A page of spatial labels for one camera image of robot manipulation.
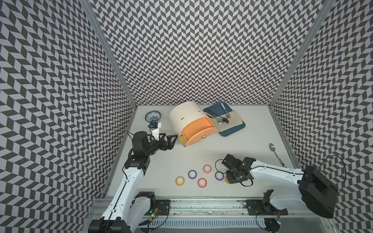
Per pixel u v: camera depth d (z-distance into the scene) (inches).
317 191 16.2
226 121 42.8
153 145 25.3
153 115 43.7
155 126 26.8
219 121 42.7
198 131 28.4
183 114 33.8
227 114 43.9
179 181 32.0
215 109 46.7
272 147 36.8
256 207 29.2
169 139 26.8
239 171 24.0
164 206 28.3
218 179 32.5
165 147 26.7
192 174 33.1
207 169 34.1
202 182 31.9
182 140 30.8
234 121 42.6
